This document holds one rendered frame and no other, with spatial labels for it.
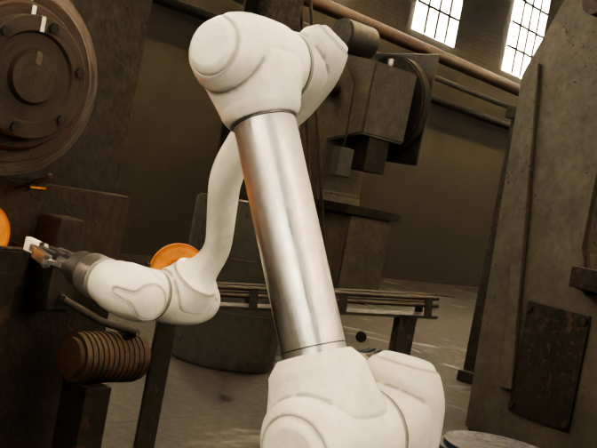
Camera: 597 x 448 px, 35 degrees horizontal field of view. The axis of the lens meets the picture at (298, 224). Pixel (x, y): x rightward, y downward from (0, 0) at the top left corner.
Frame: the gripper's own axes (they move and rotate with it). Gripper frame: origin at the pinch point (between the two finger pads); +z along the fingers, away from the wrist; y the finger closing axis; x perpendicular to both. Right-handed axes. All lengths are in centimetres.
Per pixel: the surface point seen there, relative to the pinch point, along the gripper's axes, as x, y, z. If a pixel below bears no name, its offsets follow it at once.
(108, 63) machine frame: 44, 37, 40
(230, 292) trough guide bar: -8, 63, 0
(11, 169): 13.4, 4.1, 22.4
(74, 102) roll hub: 32.2, 12.1, 15.5
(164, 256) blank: -1.2, 44.5, 8.1
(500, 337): -29, 275, 28
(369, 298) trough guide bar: -1, 95, -22
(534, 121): 71, 274, 40
